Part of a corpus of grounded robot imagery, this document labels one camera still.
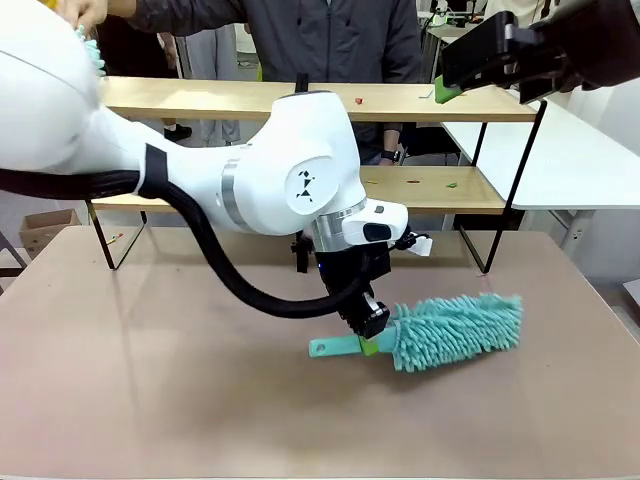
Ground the person's right hand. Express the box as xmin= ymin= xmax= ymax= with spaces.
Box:
xmin=62 ymin=0 xmax=127 ymax=30

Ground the black sleeved left arm cable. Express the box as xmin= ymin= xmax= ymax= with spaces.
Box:
xmin=0 ymin=167 xmax=382 ymax=319

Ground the brown cardboard box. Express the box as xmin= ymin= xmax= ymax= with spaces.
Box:
xmin=18 ymin=208 xmax=83 ymax=262

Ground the teal microfibre duster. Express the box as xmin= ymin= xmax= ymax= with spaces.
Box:
xmin=74 ymin=23 xmax=108 ymax=79
xmin=308 ymin=293 xmax=524 ymax=374

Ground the person's right forearm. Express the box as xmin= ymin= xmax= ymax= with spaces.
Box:
xmin=124 ymin=0 xmax=252 ymax=38

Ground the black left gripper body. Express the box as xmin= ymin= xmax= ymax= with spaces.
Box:
xmin=318 ymin=247 xmax=393 ymax=302

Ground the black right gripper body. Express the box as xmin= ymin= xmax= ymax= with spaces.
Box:
xmin=514 ymin=0 xmax=640 ymax=94

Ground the wooden shelf rack black frame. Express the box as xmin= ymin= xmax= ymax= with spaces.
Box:
xmin=84 ymin=72 xmax=549 ymax=277

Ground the white side table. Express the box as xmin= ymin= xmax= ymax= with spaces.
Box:
xmin=439 ymin=101 xmax=640 ymax=213

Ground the person in dark jacket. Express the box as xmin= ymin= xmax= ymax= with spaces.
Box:
xmin=124 ymin=0 xmax=424 ymax=167

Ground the person's left forearm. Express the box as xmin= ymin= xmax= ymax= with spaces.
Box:
xmin=380 ymin=59 xmax=423 ymax=151

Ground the black strap on left arm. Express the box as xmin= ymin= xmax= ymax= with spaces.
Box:
xmin=136 ymin=141 xmax=170 ymax=199

